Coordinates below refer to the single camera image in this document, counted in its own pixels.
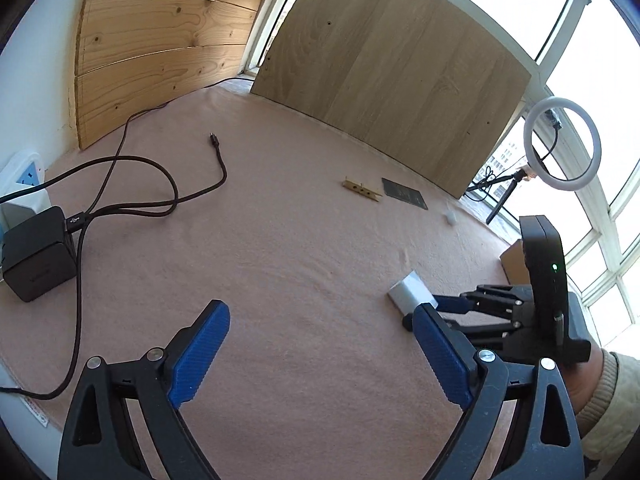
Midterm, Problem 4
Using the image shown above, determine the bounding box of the black USB cable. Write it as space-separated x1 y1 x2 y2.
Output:
62 132 228 236

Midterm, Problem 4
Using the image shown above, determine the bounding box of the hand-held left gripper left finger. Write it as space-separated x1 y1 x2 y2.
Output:
57 300 232 480

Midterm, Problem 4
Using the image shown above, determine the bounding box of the white power strip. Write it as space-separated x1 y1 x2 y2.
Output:
0 151 53 241

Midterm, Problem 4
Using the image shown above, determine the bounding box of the black gooseneck phone clamp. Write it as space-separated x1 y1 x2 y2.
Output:
544 109 565 163

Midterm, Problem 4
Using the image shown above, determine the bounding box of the white ring light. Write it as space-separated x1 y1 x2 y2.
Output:
522 96 602 192

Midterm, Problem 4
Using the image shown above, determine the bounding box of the cardboard box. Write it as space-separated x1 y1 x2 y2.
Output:
499 239 532 286

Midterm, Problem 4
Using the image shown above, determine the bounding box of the dark grey card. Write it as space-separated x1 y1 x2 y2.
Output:
381 177 430 210

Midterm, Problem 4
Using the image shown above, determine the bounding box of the pine plank panel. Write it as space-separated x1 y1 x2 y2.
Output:
74 0 269 151

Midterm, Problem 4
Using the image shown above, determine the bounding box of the person's right forearm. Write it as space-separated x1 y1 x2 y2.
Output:
572 347 640 476

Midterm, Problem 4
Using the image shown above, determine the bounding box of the white window frame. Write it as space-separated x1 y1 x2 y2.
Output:
465 0 640 356

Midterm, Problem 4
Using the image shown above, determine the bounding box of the black power adapter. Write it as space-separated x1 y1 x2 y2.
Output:
1 205 78 303

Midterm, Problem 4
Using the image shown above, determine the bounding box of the large oak board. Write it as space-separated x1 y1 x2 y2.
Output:
249 0 532 198

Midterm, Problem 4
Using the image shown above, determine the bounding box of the person's right hand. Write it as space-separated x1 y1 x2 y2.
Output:
562 342 608 417

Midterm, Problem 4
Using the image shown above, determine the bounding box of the small white box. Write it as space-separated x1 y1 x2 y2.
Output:
387 271 438 317

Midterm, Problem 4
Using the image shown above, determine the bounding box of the black power cable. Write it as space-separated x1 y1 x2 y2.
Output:
0 220 93 401

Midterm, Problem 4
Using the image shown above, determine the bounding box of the black tripod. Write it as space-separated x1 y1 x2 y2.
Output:
465 166 531 226

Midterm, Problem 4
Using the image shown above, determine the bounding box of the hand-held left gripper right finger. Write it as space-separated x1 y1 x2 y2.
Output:
412 302 586 480

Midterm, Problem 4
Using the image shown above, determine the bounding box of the wooden clothespin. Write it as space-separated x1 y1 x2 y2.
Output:
341 176 383 204

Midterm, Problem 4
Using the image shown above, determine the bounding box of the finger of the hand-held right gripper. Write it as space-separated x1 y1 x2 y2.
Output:
436 284 526 317
401 310 526 350

